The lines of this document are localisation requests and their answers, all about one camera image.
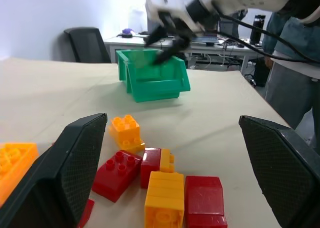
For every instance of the black office chair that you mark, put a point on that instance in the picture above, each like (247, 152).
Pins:
(87, 46)

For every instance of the teal plastic bin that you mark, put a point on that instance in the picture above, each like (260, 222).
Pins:
(155, 88)

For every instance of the black drink bottle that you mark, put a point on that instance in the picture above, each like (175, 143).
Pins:
(257, 31)

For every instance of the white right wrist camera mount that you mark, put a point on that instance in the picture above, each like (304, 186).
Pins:
(170, 1)

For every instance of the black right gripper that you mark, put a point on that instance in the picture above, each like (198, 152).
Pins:
(180, 26)

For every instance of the orange four-stud block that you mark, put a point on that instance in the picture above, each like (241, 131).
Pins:
(126, 134)

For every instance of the small yellow block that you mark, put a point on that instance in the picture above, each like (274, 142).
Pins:
(166, 161)

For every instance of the small red block piece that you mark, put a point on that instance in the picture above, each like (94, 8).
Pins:
(86, 213)

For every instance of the large orange flat block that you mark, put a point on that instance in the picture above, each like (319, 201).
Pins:
(15, 163)

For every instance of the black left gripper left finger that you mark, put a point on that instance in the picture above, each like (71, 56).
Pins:
(50, 183)

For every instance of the white office desk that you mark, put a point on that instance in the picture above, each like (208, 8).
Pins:
(130, 44)

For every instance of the person in denim jacket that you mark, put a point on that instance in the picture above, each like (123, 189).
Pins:
(295, 88)

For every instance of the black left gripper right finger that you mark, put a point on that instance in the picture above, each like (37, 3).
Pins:
(287, 173)

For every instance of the purple object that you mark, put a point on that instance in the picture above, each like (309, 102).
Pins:
(127, 33)

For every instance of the large yellow ribbed block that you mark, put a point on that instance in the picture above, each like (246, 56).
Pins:
(165, 193)

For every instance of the red four-stud sloped block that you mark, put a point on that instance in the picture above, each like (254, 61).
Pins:
(115, 178)

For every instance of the large red smooth block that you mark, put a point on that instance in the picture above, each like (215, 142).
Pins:
(205, 198)

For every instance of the open laptop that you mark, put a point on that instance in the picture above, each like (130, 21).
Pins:
(207, 39)

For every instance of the black computer tower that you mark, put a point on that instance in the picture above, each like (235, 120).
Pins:
(261, 72)

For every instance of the red smooth-sided block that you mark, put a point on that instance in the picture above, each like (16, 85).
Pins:
(150, 166)

